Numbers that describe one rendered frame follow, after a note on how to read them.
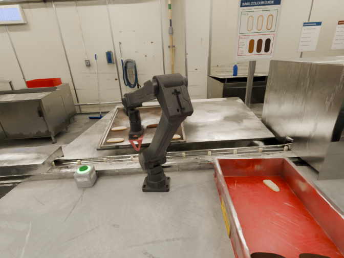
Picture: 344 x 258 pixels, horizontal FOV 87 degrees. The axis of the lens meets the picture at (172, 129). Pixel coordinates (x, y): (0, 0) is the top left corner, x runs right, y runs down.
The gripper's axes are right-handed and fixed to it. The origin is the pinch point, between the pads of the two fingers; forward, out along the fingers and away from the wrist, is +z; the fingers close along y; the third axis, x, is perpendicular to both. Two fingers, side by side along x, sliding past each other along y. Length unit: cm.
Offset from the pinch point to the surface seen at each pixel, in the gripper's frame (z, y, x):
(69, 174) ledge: 8.9, 9.2, -33.5
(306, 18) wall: -99, -369, 341
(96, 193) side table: 11.2, 20.8, -17.2
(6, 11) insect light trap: -134, -361, -294
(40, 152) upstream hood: 2, -2, -52
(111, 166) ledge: 7.1, 6.7, -13.4
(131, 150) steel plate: 11.4, -15.4, -7.4
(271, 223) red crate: 10, 42, 49
